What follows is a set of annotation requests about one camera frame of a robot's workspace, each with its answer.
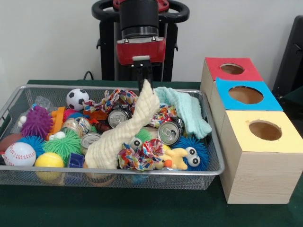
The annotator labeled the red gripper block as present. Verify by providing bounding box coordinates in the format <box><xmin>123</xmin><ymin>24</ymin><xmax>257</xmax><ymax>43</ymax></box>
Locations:
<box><xmin>116</xmin><ymin>37</ymin><xmax>166</xmax><ymax>92</ymax></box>

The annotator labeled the light blue muslin cloth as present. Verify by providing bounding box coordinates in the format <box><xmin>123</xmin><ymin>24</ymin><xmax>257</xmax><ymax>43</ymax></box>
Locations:
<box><xmin>155</xmin><ymin>87</ymin><xmax>213</xmax><ymax>140</ymax></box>

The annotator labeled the cream muslin cloth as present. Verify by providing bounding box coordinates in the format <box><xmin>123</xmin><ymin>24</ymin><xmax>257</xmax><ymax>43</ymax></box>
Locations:
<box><xmin>84</xmin><ymin>79</ymin><xmax>160</xmax><ymax>170</ymax></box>

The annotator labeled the colourful rope knot toy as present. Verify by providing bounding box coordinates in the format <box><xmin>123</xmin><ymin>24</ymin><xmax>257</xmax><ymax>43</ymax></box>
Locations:
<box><xmin>117</xmin><ymin>139</ymin><xmax>164</xmax><ymax>171</ymax></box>

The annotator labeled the shallow clear mesh bin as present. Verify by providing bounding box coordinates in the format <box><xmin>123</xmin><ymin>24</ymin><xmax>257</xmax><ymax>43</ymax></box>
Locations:
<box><xmin>0</xmin><ymin>84</ymin><xmax>225</xmax><ymax>191</ymax></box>

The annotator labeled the wooden three-hole box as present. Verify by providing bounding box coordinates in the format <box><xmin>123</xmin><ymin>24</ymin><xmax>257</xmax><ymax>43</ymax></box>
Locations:
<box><xmin>200</xmin><ymin>57</ymin><xmax>303</xmax><ymax>204</ymax></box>

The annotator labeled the crushed drink can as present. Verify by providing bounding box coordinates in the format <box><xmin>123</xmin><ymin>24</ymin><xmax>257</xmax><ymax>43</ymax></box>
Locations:
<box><xmin>108</xmin><ymin>105</ymin><xmax>132</xmax><ymax>128</ymax></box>
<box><xmin>157</xmin><ymin>117</ymin><xmax>185</xmax><ymax>146</ymax></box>

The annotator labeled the small soccer ball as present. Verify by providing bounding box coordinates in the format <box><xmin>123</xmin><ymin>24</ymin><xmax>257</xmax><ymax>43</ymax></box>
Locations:
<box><xmin>66</xmin><ymin>88</ymin><xmax>90</xmax><ymax>111</ymax></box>

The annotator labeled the blue spiky ball with eyes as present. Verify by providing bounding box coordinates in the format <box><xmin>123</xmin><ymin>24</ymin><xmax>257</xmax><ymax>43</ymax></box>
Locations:
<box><xmin>171</xmin><ymin>136</ymin><xmax>209</xmax><ymax>172</ymax></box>

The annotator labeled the yellow plush duck toy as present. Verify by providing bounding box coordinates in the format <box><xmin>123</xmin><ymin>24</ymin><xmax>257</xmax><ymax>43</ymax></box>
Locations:
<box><xmin>154</xmin><ymin>148</ymin><xmax>188</xmax><ymax>170</ymax></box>

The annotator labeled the purple spiky ball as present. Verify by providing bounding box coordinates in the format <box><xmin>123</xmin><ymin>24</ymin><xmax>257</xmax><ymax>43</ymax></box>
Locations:
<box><xmin>20</xmin><ymin>105</ymin><xmax>54</xmax><ymax>139</ymax></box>

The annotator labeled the yellow smooth ball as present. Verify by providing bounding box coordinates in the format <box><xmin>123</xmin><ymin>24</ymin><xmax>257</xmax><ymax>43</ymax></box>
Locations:
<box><xmin>35</xmin><ymin>152</ymin><xmax>64</xmax><ymax>168</ymax></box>

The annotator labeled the dark green table cloth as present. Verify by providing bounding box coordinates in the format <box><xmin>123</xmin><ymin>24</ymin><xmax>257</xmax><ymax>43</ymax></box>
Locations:
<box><xmin>0</xmin><ymin>79</ymin><xmax>303</xmax><ymax>227</ymax></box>

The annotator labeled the black stand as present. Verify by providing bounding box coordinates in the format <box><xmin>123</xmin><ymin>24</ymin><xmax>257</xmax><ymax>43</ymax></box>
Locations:
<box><xmin>272</xmin><ymin>15</ymin><xmax>303</xmax><ymax>95</ymax></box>

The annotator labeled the white baseball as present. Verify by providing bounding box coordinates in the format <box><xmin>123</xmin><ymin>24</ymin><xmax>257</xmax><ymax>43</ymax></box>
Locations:
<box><xmin>2</xmin><ymin>141</ymin><xmax>36</xmax><ymax>166</ymax></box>

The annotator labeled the green covered side table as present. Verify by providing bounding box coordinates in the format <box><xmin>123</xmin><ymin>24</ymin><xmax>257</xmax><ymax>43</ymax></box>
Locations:
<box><xmin>283</xmin><ymin>85</ymin><xmax>303</xmax><ymax>114</ymax></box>

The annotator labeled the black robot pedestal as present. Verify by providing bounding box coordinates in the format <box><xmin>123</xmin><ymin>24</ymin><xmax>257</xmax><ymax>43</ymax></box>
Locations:
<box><xmin>91</xmin><ymin>0</ymin><xmax>190</xmax><ymax>81</ymax></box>

